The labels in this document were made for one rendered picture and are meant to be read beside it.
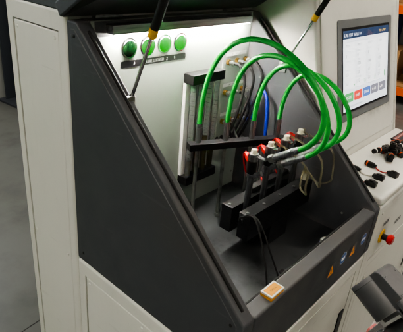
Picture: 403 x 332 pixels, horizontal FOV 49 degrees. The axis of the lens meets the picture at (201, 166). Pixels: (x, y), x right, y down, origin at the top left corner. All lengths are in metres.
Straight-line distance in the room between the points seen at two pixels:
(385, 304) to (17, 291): 2.04
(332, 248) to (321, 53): 0.61
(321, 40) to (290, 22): 0.11
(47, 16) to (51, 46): 0.07
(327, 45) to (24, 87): 0.92
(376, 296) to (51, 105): 0.88
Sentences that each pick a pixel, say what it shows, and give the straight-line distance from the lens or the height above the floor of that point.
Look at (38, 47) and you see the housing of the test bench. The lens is 1.21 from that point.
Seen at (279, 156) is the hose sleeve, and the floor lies 1.16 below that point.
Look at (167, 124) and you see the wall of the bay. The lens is 1.31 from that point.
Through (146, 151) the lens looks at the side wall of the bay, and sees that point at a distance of 0.93.
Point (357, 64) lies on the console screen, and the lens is 1.70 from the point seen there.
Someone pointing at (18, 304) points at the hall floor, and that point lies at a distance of 2.41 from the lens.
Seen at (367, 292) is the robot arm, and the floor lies 1.19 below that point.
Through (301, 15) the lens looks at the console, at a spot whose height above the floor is 1.46.
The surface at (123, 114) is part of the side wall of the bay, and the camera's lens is 0.96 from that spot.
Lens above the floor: 1.61
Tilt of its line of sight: 26 degrees down
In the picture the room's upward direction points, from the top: 5 degrees clockwise
